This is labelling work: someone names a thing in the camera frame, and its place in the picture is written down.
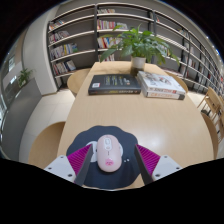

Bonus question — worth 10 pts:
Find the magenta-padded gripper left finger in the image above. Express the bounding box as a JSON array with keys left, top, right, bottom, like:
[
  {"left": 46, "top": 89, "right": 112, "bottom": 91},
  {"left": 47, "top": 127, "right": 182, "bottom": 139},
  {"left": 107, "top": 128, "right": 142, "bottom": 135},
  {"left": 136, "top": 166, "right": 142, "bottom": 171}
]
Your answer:
[{"left": 43, "top": 143, "right": 95, "bottom": 187}]

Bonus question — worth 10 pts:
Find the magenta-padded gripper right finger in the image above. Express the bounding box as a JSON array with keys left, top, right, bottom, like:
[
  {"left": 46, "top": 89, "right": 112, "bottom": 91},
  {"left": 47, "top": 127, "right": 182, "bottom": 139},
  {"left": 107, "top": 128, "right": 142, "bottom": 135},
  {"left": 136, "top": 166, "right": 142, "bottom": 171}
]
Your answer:
[{"left": 134, "top": 144, "right": 184, "bottom": 185}]

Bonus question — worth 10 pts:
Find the pale pink computer mouse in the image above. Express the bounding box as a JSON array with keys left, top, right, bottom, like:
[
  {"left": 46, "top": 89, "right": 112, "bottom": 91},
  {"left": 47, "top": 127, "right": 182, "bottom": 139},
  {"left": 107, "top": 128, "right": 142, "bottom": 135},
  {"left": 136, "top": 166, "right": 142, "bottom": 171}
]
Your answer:
[{"left": 96, "top": 134, "right": 124, "bottom": 173}]

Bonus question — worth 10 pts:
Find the dark octagonal mouse pad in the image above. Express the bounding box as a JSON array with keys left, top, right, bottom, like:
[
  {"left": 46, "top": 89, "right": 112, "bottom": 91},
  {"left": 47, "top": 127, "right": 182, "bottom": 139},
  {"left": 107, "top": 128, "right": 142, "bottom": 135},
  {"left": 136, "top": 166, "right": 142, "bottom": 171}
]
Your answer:
[{"left": 65, "top": 125, "right": 143, "bottom": 190}]

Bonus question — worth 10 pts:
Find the round-backed wooden chair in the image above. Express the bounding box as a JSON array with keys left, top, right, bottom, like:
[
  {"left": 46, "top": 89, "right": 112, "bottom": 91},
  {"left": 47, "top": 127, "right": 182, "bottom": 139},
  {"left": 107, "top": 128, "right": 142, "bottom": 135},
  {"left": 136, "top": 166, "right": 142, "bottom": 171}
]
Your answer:
[
  {"left": 66, "top": 68, "right": 92, "bottom": 98},
  {"left": 27, "top": 121, "right": 67, "bottom": 170},
  {"left": 200, "top": 112, "right": 220, "bottom": 160},
  {"left": 165, "top": 70, "right": 190, "bottom": 94}
]

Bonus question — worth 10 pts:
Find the white red-lettered book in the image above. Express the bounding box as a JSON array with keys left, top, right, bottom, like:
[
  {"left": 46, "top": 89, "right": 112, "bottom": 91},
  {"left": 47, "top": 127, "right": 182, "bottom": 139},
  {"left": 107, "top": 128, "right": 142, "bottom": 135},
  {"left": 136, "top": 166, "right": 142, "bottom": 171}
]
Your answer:
[{"left": 145, "top": 89, "right": 186, "bottom": 101}]

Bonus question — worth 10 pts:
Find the light wooden slatted chair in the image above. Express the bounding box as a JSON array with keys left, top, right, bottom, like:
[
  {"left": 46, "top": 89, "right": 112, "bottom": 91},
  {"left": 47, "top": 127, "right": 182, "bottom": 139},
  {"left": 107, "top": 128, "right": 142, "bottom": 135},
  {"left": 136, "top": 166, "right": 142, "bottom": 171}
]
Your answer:
[{"left": 196, "top": 86, "right": 224, "bottom": 118}]

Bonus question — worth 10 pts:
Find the white picture-cover book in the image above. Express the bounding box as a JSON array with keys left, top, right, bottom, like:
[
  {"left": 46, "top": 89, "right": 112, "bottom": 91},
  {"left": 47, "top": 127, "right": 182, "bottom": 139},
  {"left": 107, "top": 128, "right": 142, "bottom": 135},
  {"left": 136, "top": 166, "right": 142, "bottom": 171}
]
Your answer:
[{"left": 136, "top": 70, "right": 187, "bottom": 95}]

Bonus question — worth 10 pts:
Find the small green potted plant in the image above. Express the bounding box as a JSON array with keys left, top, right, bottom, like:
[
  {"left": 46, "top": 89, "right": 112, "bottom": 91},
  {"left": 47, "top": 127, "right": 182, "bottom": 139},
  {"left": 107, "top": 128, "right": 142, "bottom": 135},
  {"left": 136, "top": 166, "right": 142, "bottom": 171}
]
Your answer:
[{"left": 16, "top": 68, "right": 34, "bottom": 88}]

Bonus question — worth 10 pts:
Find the black hardcover book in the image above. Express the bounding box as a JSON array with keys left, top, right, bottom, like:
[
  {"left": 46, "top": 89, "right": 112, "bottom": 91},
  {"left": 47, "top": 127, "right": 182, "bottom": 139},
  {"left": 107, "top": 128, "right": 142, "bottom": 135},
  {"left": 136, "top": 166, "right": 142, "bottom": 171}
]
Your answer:
[{"left": 87, "top": 73, "right": 142, "bottom": 96}]

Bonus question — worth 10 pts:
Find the green potted plant white pot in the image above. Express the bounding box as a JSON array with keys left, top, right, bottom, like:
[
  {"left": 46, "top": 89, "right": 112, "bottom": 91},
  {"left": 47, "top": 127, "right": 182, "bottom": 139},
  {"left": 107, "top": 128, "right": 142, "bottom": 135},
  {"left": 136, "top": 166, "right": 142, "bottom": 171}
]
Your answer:
[{"left": 99, "top": 23, "right": 181, "bottom": 76}]

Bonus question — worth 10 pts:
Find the grey wall shelf unit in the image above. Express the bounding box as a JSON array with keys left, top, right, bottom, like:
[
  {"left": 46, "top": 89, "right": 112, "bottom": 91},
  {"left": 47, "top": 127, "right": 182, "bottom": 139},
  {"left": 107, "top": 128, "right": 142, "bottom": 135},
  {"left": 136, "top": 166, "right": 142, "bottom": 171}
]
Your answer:
[{"left": 46, "top": 2, "right": 224, "bottom": 96}]

